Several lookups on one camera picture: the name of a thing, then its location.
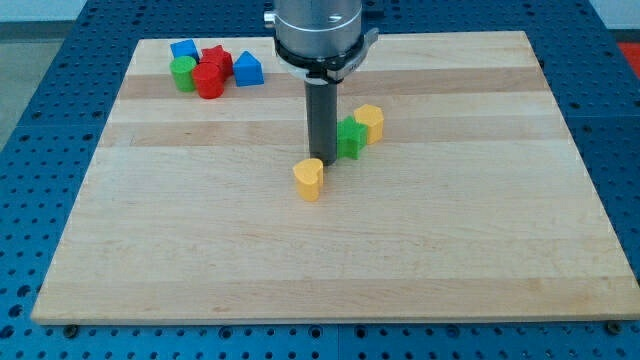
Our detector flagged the light wooden board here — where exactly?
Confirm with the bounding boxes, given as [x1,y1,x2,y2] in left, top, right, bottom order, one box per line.
[31,31,639,325]

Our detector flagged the green star block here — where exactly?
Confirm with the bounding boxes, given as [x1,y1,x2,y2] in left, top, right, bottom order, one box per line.
[337,116,367,160]

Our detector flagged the blue cube block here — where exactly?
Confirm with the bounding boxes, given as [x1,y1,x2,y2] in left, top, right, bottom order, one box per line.
[170,39,200,62]

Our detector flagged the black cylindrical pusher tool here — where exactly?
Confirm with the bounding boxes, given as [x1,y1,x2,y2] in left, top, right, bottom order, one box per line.
[305,82,338,166]

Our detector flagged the yellow hexagon block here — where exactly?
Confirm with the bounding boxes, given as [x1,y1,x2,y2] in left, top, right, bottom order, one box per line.
[354,104,385,145]

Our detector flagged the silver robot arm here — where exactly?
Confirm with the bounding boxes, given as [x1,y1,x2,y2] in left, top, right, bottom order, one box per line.
[263,0,379,85]

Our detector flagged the green cylinder block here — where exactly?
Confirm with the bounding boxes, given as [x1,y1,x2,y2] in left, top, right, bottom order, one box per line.
[169,56,197,92]

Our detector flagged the red cylinder block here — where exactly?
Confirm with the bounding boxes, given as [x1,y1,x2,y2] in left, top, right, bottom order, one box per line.
[192,63,224,99]

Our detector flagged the blue triangle block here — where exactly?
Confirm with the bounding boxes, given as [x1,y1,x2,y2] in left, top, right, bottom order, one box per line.
[233,51,264,87]

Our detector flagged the red star block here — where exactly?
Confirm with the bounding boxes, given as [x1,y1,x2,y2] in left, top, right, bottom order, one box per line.
[200,45,234,82]

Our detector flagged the yellow heart block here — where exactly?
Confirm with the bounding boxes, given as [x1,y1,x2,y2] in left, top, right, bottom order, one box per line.
[292,158,324,202]

